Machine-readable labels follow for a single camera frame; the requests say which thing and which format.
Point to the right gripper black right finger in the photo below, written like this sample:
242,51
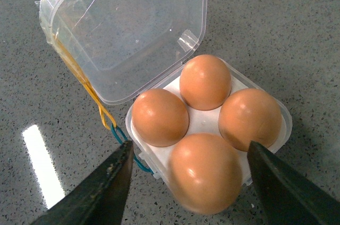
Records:
288,197

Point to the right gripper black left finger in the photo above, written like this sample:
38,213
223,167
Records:
101,197

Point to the brown egg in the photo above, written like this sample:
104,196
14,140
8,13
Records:
250,115
205,82
205,174
160,117

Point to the clear plastic egg box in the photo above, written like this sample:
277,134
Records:
125,47

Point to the teal rubber band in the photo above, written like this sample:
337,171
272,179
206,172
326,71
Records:
121,138

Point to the yellow rubber band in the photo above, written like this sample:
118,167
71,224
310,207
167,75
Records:
106,118

